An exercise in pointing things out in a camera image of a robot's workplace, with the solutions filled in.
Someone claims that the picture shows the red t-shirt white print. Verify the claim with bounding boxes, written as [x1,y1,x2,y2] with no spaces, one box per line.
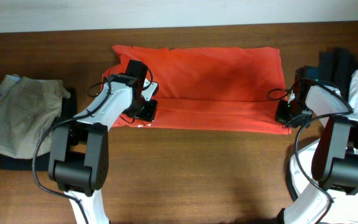
[103,45,291,134]

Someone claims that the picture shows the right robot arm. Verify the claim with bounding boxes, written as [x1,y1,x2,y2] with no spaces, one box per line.
[274,78,358,223]

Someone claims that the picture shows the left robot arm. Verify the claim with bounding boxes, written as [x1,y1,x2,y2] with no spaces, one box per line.
[48,60,158,223]

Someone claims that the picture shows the black garment right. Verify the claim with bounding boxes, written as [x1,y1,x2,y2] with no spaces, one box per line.
[301,47,358,100]

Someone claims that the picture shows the white garment right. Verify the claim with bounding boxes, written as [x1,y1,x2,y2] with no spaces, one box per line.
[278,70,358,223]

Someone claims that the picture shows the folded khaki trousers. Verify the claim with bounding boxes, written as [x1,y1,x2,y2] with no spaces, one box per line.
[0,75,71,159]

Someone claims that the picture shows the folded black garment left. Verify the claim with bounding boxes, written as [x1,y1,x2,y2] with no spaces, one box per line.
[0,88,77,171]

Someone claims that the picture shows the right black cable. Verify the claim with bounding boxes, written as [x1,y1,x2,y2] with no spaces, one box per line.
[266,77,354,224]

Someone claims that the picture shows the black cable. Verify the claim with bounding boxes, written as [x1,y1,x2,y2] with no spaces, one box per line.
[266,77,354,224]
[31,68,155,224]

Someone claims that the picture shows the left black cable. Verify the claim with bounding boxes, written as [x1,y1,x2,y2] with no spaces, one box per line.
[31,68,155,224]

